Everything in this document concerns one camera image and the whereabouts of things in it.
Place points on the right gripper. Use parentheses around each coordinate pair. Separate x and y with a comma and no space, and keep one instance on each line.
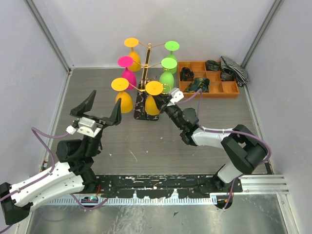
(162,101)

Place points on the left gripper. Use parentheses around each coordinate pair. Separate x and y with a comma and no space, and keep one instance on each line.
(115,118)

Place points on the orange goblet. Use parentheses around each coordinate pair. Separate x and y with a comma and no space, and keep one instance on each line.
(153,88)
(120,85)
(134,56)

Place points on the green goblet back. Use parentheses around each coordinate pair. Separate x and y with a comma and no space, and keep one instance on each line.
(169,66)

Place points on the green goblet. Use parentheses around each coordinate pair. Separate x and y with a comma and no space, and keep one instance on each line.
(172,46)
(169,66)

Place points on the green goblet front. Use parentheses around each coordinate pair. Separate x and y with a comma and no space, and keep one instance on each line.
(172,46)

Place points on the pink plastic goblet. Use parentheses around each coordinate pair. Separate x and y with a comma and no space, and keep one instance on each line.
(126,62)

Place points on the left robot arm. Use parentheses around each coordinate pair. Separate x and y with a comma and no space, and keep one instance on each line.
(71,170)

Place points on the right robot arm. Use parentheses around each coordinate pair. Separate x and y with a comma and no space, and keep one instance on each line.
(245,150)

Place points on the black orange rolled tie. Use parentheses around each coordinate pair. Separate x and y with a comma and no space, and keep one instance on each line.
(186,74)

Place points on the blue yellow floral tie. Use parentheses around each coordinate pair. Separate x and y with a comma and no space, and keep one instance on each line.
(198,83)

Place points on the wooden compartment tray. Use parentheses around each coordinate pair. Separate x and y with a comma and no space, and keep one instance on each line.
(217,88)

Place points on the dark green floral tie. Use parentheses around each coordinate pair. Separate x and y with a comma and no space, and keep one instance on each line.
(212,65)

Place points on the dark patterned rolled tie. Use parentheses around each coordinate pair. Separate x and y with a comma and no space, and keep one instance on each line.
(227,75)

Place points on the black white striped cloth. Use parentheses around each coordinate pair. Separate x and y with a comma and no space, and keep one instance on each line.
(239,73)

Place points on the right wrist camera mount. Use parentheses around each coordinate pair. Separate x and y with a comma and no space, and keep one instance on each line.
(175,95)

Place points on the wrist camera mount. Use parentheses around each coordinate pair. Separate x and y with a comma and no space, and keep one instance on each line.
(85,126)
(175,95)

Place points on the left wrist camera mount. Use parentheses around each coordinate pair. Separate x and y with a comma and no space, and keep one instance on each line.
(85,126)

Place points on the gold wire wine glass rack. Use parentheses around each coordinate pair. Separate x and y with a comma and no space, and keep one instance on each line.
(139,108)

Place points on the grey slotted cable duct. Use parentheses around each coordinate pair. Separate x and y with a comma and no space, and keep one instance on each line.
(174,200)

